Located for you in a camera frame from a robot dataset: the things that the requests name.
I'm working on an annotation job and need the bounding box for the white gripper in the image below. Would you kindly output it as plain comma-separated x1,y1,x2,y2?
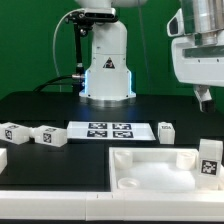
171,31,224,113

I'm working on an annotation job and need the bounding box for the white square tabletop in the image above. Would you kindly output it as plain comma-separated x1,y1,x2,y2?
109,147,224,192

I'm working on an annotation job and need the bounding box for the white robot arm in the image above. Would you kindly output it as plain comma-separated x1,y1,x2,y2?
74,0,224,113

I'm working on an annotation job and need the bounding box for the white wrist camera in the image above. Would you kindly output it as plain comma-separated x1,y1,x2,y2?
167,9,185,37

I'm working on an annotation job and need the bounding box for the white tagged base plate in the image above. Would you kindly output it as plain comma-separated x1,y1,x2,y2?
67,121,155,141

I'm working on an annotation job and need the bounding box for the black cable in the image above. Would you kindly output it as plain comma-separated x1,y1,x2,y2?
32,75,84,93

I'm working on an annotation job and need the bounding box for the white front fence rail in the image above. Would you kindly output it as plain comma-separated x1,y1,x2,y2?
0,191,224,222

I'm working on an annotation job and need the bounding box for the white fence rail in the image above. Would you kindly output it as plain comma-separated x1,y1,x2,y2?
0,191,224,222
0,148,7,174

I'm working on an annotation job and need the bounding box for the white cable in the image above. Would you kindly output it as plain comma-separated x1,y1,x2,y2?
52,8,84,93

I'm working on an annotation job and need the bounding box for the white left fence rail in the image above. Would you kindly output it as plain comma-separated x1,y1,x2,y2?
0,148,7,174

